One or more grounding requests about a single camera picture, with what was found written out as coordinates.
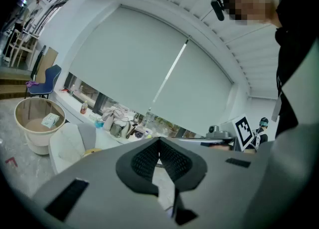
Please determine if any person's head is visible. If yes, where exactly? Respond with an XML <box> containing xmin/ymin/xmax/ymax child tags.
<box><xmin>223</xmin><ymin>0</ymin><xmax>280</xmax><ymax>26</ymax></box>

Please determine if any blue chair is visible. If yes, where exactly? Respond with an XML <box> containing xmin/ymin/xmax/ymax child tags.
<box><xmin>24</xmin><ymin>64</ymin><xmax>62</xmax><ymax>100</ymax></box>

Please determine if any white cushioned chair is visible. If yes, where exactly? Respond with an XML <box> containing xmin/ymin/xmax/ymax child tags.
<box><xmin>49</xmin><ymin>122</ymin><xmax>104</xmax><ymax>175</ymax></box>

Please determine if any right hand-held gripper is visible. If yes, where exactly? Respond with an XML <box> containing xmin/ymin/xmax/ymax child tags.
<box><xmin>205</xmin><ymin>114</ymin><xmax>258</xmax><ymax>153</ymax></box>

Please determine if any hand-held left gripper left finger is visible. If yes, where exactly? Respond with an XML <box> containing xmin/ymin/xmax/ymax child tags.
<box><xmin>31</xmin><ymin>137</ymin><xmax>173</xmax><ymax>229</ymax></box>

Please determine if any black head-worn camera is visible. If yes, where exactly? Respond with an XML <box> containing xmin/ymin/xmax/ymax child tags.
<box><xmin>210</xmin><ymin>0</ymin><xmax>226</xmax><ymax>21</ymax></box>

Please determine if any olive green bag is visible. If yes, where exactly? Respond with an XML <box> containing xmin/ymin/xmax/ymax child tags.
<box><xmin>109</xmin><ymin>122</ymin><xmax>123</xmax><ymax>138</ymax></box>

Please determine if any beige bag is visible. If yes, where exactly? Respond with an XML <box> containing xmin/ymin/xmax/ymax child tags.
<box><xmin>121</xmin><ymin>120</ymin><xmax>137</xmax><ymax>139</ymax></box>

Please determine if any brown cardboard panel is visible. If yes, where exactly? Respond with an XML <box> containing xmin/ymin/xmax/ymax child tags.
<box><xmin>36</xmin><ymin>47</ymin><xmax>59</xmax><ymax>84</ymax></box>

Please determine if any white tissue pack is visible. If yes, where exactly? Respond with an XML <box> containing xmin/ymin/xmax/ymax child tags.
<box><xmin>41</xmin><ymin>112</ymin><xmax>60</xmax><ymax>128</ymax></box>

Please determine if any light wooden chair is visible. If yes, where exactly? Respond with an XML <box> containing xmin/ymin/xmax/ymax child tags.
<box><xmin>3</xmin><ymin>29</ymin><xmax>40</xmax><ymax>68</ymax></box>

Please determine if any person's body in black clothing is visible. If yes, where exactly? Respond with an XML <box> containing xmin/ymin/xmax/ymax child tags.
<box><xmin>274</xmin><ymin>0</ymin><xmax>319</xmax><ymax>139</ymax></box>

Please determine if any yellow cushion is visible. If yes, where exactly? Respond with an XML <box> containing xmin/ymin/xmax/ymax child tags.
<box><xmin>83</xmin><ymin>148</ymin><xmax>103</xmax><ymax>158</ymax></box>

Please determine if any gray roller blind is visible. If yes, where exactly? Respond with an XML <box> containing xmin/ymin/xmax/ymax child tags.
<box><xmin>152</xmin><ymin>40</ymin><xmax>234</xmax><ymax>138</ymax></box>
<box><xmin>68</xmin><ymin>4</ymin><xmax>189</xmax><ymax>116</ymax></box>

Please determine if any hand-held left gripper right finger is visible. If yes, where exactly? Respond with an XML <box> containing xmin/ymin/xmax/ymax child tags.
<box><xmin>159</xmin><ymin>137</ymin><xmax>274</xmax><ymax>229</ymax></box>

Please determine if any white window ledge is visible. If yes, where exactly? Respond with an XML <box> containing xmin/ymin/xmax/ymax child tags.
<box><xmin>53</xmin><ymin>89</ymin><xmax>160</xmax><ymax>149</ymax></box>

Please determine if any wooden step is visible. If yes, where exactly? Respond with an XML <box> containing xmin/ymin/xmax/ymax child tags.
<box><xmin>0</xmin><ymin>69</ymin><xmax>34</xmax><ymax>100</ymax></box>

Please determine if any pink bag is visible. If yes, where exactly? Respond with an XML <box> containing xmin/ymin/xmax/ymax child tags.
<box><xmin>101</xmin><ymin>105</ymin><xmax>130</xmax><ymax>131</ymax></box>

